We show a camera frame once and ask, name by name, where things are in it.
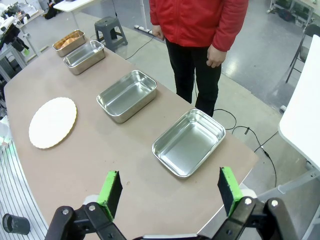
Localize white scalloped round plate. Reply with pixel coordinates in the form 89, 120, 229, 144
28, 97, 78, 150

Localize long black floor cable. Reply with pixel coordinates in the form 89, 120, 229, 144
212, 108, 280, 188

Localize person's left hand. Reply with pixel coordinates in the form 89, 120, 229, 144
206, 44, 227, 69

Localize stainless steel rectangular container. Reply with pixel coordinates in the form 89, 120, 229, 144
63, 39, 106, 76
96, 70, 158, 124
151, 108, 227, 179
52, 29, 87, 58

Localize black folding chair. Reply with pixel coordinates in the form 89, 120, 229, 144
284, 23, 320, 84

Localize ribbed aluminium base plate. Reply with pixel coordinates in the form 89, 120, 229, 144
0, 139, 50, 240

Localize person's right forearm red sleeve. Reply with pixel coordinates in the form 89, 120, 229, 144
149, 0, 163, 27

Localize black trousers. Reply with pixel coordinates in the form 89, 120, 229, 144
164, 37, 223, 118

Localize small white table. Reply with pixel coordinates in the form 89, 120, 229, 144
53, 0, 97, 33

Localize person's right hand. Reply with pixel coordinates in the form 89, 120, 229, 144
151, 23, 166, 41

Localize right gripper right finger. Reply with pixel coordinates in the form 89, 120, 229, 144
199, 166, 300, 240

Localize golden croissant bread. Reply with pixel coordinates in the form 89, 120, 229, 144
59, 34, 82, 50

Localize large white table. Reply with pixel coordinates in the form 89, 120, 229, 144
254, 34, 320, 201

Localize white floor power strip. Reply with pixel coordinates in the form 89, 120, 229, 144
134, 24, 154, 35

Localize black bag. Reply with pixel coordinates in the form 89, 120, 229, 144
44, 0, 66, 20

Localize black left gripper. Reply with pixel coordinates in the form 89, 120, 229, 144
2, 24, 30, 58

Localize grey plastic stool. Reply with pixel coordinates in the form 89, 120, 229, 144
94, 16, 129, 54

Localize person's left forearm red sleeve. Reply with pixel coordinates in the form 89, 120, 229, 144
211, 4, 250, 53

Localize red jacket torso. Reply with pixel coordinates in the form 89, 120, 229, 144
149, 0, 250, 53

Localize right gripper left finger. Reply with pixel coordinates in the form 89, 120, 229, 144
46, 170, 126, 240

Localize black round cup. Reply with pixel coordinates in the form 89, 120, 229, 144
1, 213, 31, 236

